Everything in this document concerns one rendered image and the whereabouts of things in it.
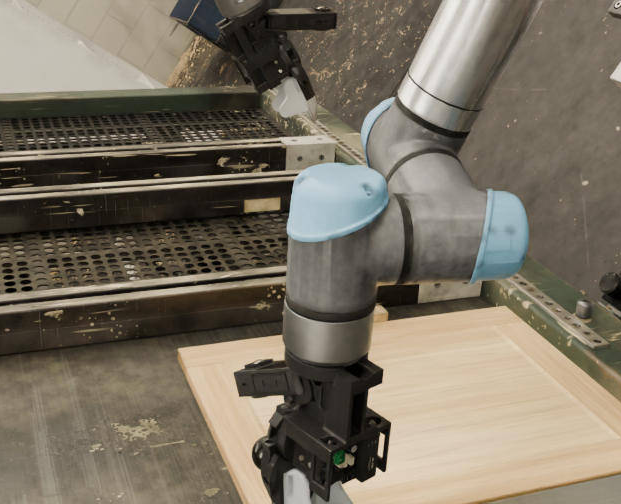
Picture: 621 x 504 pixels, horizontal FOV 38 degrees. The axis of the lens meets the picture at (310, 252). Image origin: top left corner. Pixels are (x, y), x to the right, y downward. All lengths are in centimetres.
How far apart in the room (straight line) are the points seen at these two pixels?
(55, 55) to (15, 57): 20
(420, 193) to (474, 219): 5
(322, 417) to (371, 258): 16
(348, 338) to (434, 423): 53
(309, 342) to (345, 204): 12
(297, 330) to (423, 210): 14
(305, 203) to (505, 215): 16
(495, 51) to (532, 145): 238
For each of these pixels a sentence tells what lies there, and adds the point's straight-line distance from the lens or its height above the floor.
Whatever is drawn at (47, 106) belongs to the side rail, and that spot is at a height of 141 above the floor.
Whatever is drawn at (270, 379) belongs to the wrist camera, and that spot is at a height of 153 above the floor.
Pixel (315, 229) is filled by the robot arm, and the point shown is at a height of 161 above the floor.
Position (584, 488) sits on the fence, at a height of 106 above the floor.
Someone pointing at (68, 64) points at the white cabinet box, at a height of 94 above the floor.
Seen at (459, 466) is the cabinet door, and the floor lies 114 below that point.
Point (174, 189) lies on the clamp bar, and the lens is 184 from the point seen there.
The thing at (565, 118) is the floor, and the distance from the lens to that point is 312.
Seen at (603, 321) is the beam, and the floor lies 83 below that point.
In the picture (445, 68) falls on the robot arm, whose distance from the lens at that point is 79.
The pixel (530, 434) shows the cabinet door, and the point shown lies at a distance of 126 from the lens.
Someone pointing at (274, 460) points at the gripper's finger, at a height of 150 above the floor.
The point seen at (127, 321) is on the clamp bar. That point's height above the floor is 143.
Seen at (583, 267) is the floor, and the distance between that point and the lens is 276.
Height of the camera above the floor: 196
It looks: 30 degrees down
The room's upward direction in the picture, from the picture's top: 61 degrees counter-clockwise
